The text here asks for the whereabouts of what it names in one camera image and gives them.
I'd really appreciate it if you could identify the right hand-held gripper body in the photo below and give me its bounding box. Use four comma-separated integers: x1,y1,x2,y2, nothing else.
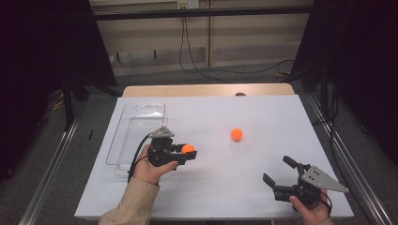
273,164,350,208

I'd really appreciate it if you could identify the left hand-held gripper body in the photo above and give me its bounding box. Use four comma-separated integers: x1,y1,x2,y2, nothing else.
146,126,181,172

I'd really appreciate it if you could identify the orange ball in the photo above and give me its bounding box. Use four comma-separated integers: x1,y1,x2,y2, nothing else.
230,127,244,142
180,143,195,155

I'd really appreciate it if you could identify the clear plastic container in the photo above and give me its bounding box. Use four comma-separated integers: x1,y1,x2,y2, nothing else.
105,102,169,178

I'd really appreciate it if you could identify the person's left hand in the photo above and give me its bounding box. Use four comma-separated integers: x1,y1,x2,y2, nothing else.
132,143,179,186

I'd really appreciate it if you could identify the person's right hand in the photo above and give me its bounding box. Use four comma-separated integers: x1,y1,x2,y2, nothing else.
289,188,332,225

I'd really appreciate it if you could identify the white board sheet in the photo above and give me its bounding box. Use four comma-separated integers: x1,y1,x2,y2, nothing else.
74,95,355,219

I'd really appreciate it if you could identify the wooden table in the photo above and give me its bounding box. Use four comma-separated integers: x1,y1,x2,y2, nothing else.
121,82,296,98

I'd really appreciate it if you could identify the black metal stand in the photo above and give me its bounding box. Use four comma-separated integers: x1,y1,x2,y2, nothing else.
61,78,75,131

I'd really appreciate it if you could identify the black curtain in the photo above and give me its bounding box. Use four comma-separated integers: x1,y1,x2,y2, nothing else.
292,0,398,167
0,0,117,183

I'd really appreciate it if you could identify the black horizontal bar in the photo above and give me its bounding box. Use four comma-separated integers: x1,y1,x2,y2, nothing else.
93,5,314,22

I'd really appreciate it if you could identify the left hand-held gripper black cable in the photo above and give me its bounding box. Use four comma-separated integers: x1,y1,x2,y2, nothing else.
127,133,155,184

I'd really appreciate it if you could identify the hand-held gripper black cable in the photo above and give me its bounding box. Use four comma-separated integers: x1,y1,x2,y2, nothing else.
318,190,333,218
127,133,155,184

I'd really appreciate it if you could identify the right hand-held gripper black cable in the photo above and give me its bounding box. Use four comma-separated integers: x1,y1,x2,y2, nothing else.
318,190,333,218

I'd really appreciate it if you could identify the aluminium floor rail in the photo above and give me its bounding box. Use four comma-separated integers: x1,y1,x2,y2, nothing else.
18,115,81,225
304,93,387,225

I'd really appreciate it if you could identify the black floor cable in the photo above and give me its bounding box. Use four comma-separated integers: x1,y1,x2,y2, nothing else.
313,87,345,177

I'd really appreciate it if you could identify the black hanging wall cable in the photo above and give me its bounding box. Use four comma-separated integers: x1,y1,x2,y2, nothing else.
178,17,231,84
184,17,296,75

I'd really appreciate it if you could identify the yellow floor cable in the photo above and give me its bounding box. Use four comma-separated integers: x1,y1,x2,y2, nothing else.
51,93,66,111

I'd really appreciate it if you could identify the white wall outlet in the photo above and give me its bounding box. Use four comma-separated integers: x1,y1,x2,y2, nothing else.
176,0,200,9

